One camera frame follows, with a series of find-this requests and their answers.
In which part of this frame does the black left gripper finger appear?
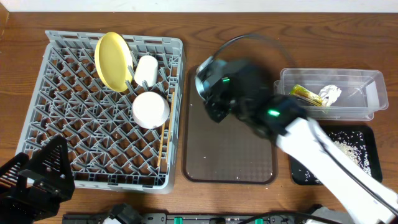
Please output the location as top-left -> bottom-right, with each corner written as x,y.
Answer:
19,136 -> 75,199
1,152 -> 29,196

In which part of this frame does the yellow green snack wrapper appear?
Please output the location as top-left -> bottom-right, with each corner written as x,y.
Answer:
289,85 -> 323,106

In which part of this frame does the white tissue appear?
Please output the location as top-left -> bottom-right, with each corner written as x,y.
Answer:
318,85 -> 341,106

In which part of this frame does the white paper cup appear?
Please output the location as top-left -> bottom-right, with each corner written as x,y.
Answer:
134,55 -> 158,87

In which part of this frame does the pile of rice and nuts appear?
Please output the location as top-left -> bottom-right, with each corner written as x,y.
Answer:
289,131 -> 374,185

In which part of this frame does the yellow plate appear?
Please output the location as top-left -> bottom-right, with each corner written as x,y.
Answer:
95,32 -> 133,92

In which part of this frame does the light blue bowl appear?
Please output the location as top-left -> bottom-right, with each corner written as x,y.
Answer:
195,56 -> 227,101

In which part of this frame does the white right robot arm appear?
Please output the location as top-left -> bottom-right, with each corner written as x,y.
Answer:
195,57 -> 397,223

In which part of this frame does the grey dishwasher rack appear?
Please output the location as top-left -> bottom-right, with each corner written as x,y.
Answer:
17,30 -> 185,194

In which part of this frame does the black waste tray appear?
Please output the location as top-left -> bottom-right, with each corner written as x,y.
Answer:
287,124 -> 383,187

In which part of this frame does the brown serving tray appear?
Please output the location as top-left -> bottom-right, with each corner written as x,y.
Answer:
182,67 -> 278,185

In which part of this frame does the clear plastic bin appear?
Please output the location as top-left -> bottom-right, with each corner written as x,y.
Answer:
274,68 -> 389,121

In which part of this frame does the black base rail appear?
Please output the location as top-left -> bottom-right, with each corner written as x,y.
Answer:
62,203 -> 343,224

